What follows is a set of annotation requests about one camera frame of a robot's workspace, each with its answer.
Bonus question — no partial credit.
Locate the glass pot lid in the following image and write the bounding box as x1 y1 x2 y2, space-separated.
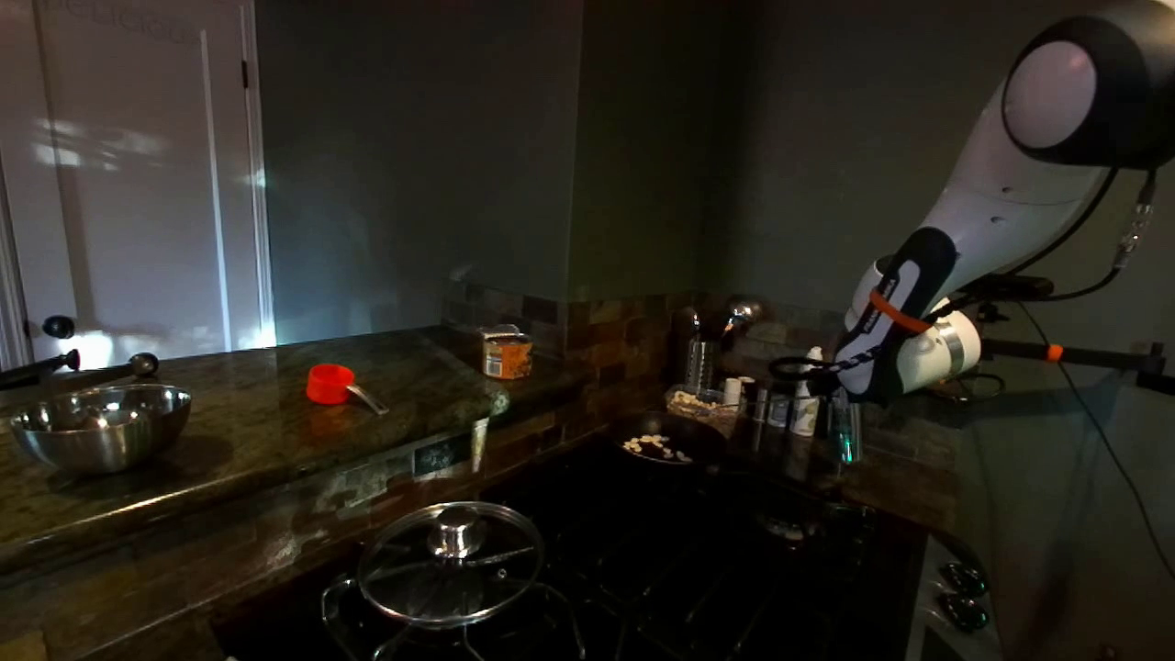
357 498 547 630

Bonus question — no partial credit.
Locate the white door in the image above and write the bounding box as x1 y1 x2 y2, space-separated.
0 0 276 368

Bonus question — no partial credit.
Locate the small orange carton box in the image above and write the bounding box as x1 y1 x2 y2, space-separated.
480 324 533 381

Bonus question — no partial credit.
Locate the black camera on stand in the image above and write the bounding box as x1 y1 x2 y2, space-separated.
951 269 1175 398

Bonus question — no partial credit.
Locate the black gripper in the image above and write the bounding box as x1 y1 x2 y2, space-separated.
768 356 843 455

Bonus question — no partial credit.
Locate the white plastic bottle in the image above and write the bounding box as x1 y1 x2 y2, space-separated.
790 381 817 436

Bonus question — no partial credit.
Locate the metal utensil holder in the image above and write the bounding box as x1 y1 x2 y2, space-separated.
684 302 761 392

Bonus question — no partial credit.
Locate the stove control knob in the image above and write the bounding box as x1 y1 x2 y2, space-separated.
937 563 991 634

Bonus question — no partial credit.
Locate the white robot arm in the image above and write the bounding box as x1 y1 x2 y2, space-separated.
799 0 1175 467

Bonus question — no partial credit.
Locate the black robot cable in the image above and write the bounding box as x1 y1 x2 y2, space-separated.
951 160 1160 307

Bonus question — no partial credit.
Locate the silver drink can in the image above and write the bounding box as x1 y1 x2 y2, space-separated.
817 392 863 467

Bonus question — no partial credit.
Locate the red measuring cup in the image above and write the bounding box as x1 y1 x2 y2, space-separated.
304 363 380 414

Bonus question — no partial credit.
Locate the plate with food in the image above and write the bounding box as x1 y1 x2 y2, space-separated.
624 432 690 467

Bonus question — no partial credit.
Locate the stainless steel mixing bowl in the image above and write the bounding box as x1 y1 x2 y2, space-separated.
6 381 191 478

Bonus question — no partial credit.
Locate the black stovetop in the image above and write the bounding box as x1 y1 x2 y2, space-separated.
214 445 926 661

